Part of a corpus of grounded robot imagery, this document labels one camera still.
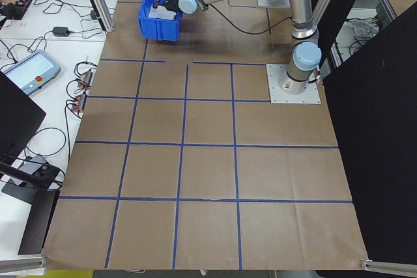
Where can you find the black flat board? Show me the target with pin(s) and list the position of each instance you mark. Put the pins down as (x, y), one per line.
(39, 222)

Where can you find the black frame cover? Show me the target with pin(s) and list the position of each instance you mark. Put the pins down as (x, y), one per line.
(374, 128)

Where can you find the blue grey teach pendant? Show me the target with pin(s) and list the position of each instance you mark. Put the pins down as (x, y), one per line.
(32, 69)

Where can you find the blue bin with battery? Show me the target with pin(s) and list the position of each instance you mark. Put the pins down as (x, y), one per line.
(159, 29)

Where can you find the crumpled white plastic wrap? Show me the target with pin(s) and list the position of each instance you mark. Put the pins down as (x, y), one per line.
(363, 29)

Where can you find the black monitor stand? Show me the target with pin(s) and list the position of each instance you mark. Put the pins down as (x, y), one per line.
(32, 177)

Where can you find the black monitor panel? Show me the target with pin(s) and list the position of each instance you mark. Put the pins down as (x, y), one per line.
(16, 121)

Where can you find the black device with red parts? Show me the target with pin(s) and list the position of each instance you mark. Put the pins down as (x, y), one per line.
(16, 9)

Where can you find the black power adapter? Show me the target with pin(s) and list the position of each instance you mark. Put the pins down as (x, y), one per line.
(61, 31)

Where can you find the aluminium table edge bar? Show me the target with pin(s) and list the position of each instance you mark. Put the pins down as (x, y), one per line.
(19, 263)
(391, 264)

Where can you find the white side desk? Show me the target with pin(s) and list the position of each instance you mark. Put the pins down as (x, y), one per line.
(19, 40)

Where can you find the white foam pad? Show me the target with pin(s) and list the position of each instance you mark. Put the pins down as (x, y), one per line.
(161, 14)

